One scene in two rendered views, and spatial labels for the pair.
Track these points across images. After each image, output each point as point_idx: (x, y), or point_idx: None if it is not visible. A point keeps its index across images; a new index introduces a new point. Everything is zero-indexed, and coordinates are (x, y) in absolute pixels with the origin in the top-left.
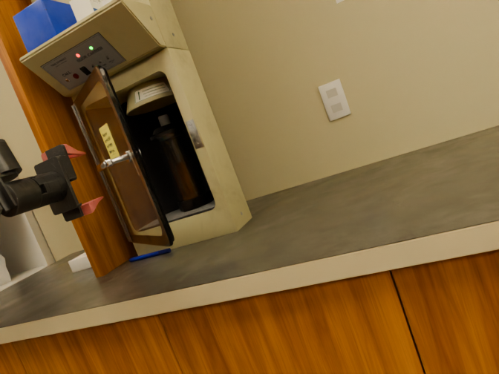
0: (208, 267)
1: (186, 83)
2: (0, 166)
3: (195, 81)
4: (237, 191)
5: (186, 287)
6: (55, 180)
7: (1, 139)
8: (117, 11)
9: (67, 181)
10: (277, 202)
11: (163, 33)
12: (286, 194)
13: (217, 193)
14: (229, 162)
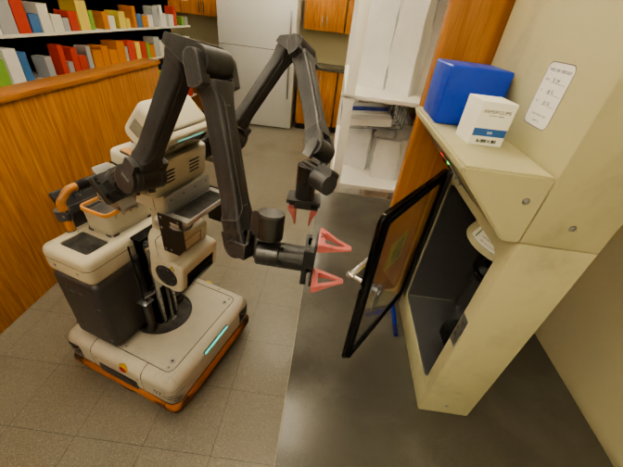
0: (321, 406)
1: (506, 291)
2: (260, 235)
3: (542, 294)
4: (466, 395)
5: (286, 397)
6: (293, 262)
7: (274, 218)
8: (460, 174)
9: (301, 268)
10: (524, 444)
11: (537, 225)
12: (561, 453)
13: (431, 376)
14: (490, 375)
